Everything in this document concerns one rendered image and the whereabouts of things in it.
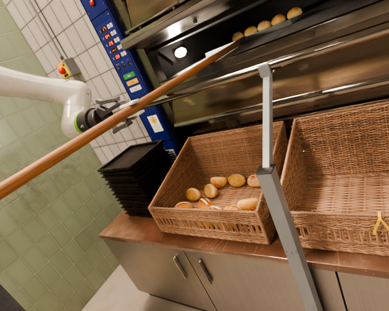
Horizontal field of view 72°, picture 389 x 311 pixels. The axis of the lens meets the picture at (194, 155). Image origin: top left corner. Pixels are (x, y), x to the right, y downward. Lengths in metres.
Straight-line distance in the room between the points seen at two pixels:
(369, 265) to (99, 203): 1.81
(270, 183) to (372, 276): 0.42
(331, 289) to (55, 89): 1.18
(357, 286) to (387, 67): 0.73
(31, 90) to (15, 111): 0.89
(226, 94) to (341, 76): 0.49
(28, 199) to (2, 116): 0.53
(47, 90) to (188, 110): 0.68
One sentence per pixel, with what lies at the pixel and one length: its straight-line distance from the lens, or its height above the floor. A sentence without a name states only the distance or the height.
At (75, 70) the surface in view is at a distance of 1.89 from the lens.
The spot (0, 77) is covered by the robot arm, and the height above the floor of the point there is 1.45.
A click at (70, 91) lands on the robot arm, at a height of 1.32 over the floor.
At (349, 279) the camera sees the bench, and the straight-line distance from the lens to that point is 1.00.
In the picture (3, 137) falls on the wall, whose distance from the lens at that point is 1.99.
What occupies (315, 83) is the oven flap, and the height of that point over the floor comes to 0.97.
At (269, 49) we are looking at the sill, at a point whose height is 1.15.
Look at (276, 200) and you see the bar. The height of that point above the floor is 0.86.
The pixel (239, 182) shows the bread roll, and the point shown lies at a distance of 1.34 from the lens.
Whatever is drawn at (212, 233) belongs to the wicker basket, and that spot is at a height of 0.61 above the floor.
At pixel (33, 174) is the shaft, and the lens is 0.70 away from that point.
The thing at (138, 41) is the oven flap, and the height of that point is 1.40.
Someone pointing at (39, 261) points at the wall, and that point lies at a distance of 2.08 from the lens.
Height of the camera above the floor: 1.30
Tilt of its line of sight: 21 degrees down
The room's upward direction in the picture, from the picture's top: 24 degrees counter-clockwise
